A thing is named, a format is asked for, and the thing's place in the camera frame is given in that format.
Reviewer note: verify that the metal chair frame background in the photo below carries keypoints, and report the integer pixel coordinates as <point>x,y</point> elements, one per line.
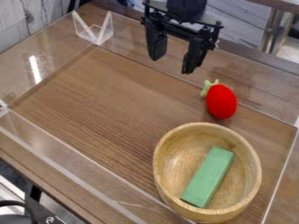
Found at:
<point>283,11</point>

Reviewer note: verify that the clear acrylic corner bracket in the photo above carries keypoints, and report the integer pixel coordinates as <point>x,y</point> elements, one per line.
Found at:
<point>96,33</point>

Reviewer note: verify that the green rectangular block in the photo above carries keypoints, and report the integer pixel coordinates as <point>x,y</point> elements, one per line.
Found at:
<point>206,180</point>

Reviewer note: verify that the clear acrylic wall panels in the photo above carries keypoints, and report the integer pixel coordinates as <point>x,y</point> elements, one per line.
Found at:
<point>88,108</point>

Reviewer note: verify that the oval wooden bowl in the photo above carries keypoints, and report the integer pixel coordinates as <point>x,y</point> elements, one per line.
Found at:
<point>178,156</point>

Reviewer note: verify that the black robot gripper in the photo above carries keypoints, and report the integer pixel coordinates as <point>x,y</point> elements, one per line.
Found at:
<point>182,18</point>

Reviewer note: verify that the red felt strawberry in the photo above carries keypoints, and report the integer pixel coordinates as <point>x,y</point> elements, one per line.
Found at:
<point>221,99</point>

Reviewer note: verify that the black table leg clamp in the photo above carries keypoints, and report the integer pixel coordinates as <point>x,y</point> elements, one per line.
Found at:
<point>24,210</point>

